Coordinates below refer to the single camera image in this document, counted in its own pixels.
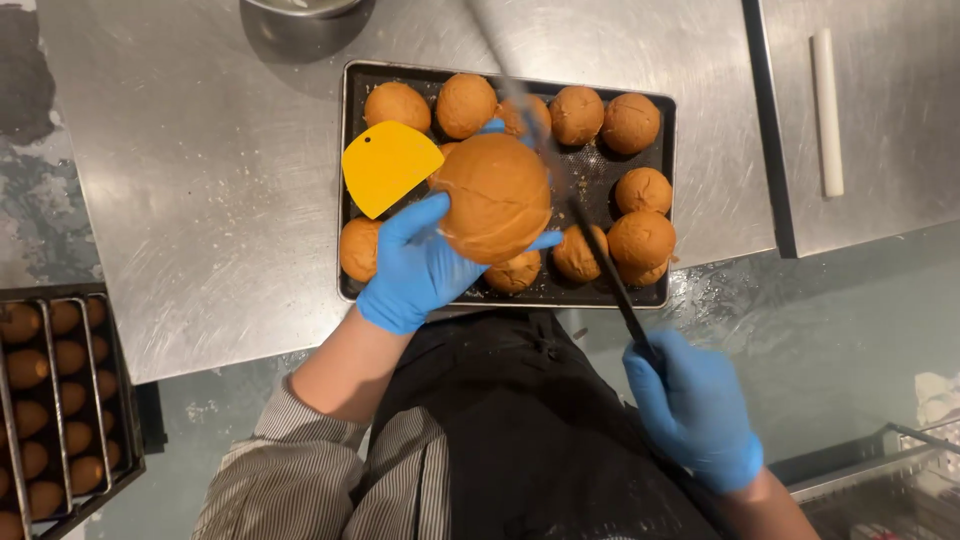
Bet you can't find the white plastic rolling stick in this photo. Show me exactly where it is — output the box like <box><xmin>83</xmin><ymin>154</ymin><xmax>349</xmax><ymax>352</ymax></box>
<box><xmin>810</xmin><ymin>28</ymin><xmax>846</xmax><ymax>199</ymax></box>

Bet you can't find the person's right hand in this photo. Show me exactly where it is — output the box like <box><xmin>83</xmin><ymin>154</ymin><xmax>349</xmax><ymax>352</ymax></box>
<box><xmin>621</xmin><ymin>328</ymin><xmax>765</xmax><ymax>496</ymax></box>

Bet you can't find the large round brown bun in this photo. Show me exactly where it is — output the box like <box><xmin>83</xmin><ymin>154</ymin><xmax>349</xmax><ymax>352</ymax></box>
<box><xmin>432</xmin><ymin>132</ymin><xmax>554</xmax><ymax>267</ymax></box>

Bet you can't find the black apron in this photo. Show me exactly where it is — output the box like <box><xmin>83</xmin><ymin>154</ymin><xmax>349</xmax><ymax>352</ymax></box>
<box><xmin>366</xmin><ymin>310</ymin><xmax>723</xmax><ymax>540</ymax></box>

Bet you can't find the long black-handled bread knife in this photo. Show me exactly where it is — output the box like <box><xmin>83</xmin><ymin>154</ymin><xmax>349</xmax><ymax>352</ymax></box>
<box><xmin>465</xmin><ymin>0</ymin><xmax>666</xmax><ymax>369</ymax></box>

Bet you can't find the person's left hand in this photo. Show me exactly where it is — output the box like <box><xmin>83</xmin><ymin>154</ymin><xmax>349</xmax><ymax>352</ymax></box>
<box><xmin>355</xmin><ymin>117</ymin><xmax>564</xmax><ymax>336</ymax></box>

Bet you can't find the metal wire crate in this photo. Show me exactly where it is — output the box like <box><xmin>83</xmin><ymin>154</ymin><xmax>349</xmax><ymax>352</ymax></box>
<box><xmin>768</xmin><ymin>420</ymin><xmax>960</xmax><ymax>540</ymax></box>

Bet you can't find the black perforated baking tray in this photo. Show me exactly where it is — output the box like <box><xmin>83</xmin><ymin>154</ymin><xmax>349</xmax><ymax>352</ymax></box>
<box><xmin>336</xmin><ymin>59</ymin><xmax>679</xmax><ymax>310</ymax></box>

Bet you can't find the yellow plastic dough scraper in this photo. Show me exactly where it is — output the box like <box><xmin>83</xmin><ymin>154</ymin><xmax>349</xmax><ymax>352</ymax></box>
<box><xmin>342</xmin><ymin>120</ymin><xmax>447</xmax><ymax>220</ymax></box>

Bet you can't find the steel mixing bowl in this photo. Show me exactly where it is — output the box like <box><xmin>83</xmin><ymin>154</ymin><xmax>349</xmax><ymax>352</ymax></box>
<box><xmin>243</xmin><ymin>0</ymin><xmax>366</xmax><ymax>21</ymax></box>

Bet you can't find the grey striped shirt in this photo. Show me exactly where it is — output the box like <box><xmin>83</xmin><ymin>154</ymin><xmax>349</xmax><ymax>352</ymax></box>
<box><xmin>190</xmin><ymin>375</ymin><xmax>453</xmax><ymax>540</ymax></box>

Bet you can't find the white crumpled paper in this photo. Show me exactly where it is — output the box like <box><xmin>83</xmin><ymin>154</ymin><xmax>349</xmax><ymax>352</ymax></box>
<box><xmin>913</xmin><ymin>372</ymin><xmax>960</xmax><ymax>430</ymax></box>

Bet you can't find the group of small brown buns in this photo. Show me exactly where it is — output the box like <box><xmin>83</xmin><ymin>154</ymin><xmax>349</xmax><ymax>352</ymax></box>
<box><xmin>339</xmin><ymin>72</ymin><xmax>678</xmax><ymax>295</ymax></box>

